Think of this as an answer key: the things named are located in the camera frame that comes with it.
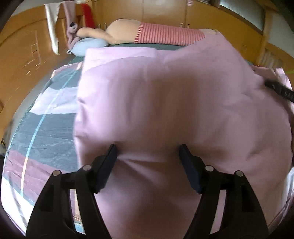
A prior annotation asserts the plaid pink grey bedspread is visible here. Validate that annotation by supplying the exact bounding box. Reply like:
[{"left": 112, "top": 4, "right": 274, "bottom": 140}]
[{"left": 1, "top": 60, "right": 83, "bottom": 234}]

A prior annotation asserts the light blue small pillow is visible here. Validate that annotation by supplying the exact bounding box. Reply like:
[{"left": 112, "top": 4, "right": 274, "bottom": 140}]
[{"left": 66, "top": 38, "right": 109, "bottom": 57}]

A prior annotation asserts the plush doll striped shirt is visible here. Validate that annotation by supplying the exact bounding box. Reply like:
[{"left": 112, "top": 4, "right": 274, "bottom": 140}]
[{"left": 77, "top": 18, "right": 217, "bottom": 46}]

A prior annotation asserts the pink coat with black trim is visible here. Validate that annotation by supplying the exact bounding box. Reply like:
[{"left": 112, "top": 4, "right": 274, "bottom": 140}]
[{"left": 74, "top": 33, "right": 293, "bottom": 238}]

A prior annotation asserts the white hanging cloth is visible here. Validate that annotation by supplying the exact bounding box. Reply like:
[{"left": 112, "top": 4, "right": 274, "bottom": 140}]
[{"left": 44, "top": 3, "right": 61, "bottom": 55}]

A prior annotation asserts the red hanging garment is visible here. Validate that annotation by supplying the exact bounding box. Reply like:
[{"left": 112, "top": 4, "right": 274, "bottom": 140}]
[{"left": 81, "top": 3, "right": 96, "bottom": 28}]

